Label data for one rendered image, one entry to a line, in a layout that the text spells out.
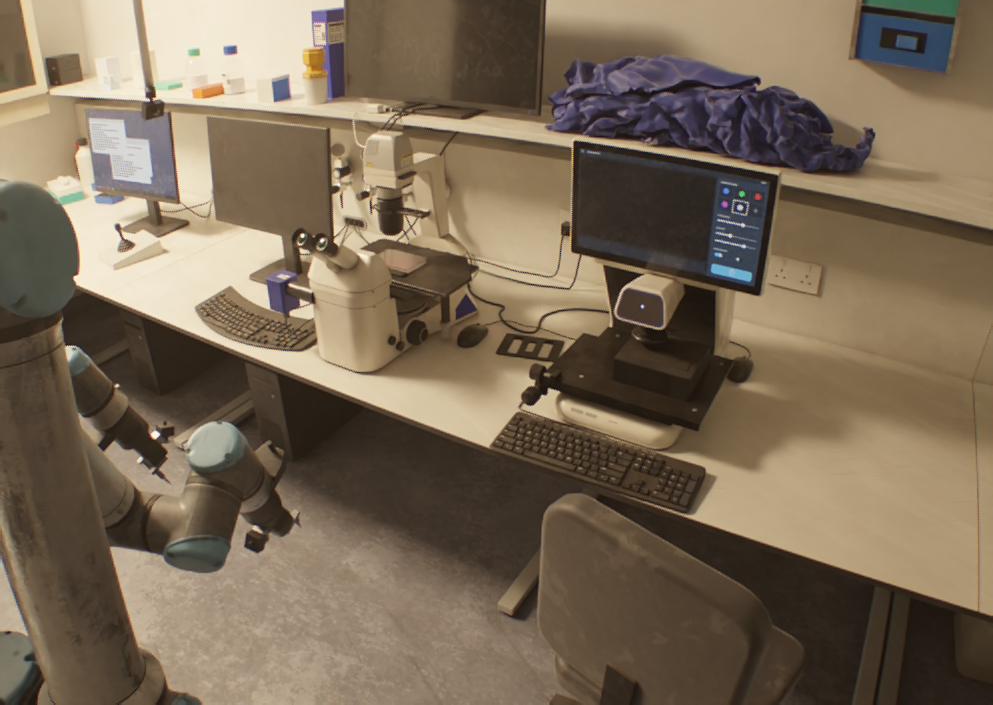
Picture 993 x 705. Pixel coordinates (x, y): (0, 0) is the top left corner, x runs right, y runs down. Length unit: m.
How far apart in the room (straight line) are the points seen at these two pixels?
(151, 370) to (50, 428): 2.61
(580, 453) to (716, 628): 0.60
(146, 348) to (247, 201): 1.12
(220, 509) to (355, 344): 0.80
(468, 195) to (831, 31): 1.22
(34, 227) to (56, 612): 0.38
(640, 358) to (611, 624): 0.63
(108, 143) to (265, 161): 1.02
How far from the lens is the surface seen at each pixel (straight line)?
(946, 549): 1.55
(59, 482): 0.74
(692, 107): 1.80
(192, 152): 3.39
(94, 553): 0.79
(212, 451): 1.10
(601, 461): 1.50
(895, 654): 2.30
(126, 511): 1.11
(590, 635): 1.25
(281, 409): 2.64
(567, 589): 1.21
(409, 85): 2.27
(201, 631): 2.29
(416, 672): 2.08
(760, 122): 1.76
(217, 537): 1.07
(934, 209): 1.74
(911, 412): 1.92
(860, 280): 2.05
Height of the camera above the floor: 1.71
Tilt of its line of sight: 29 degrees down
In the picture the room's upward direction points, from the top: straight up
